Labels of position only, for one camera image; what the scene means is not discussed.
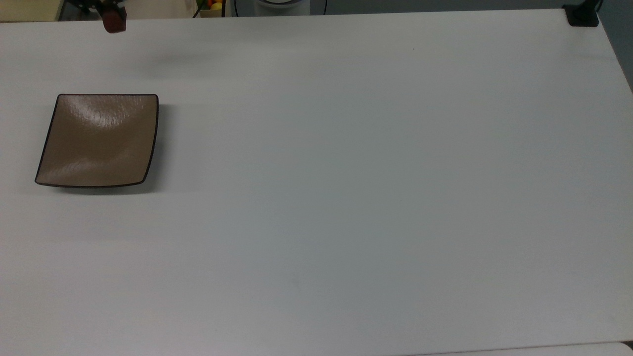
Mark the black table clamp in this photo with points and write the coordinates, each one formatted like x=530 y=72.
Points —
x=582 y=15

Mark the square brown ceramic plate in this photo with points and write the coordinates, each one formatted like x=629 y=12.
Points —
x=99 y=143

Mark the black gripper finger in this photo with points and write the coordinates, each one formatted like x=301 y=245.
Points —
x=88 y=5
x=121 y=4

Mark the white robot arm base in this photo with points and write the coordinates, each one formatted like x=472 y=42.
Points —
x=282 y=6

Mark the beige wooden furniture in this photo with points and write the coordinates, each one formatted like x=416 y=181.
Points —
x=29 y=10

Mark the box with colourful fruit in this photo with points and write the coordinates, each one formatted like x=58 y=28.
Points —
x=212 y=7

